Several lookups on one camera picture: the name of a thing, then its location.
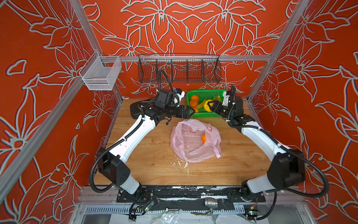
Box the yellow banana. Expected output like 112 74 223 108
197 99 207 109

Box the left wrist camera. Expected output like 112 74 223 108
154 89 185 110

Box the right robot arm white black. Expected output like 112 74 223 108
208 96 329 201

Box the yellow green fruit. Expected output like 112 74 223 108
213 95 222 102

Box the green plastic basket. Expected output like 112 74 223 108
186 90 226 118

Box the small orange fruit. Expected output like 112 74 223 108
201 134 207 144

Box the white wire wall basket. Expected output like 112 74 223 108
79 51 122 91

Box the pink plastic bag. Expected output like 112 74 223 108
170 119 222 163

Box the black wire wall basket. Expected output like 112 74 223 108
138 53 222 84

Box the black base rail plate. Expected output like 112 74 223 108
116 184 266 203

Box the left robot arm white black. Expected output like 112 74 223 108
89 101 195 197

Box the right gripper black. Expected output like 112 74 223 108
207 99 235 121

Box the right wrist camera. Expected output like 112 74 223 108
222 91 230 106

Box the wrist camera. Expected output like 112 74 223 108
154 89 185 110
222 91 230 106

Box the black tool case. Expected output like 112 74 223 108
130 98 157 120

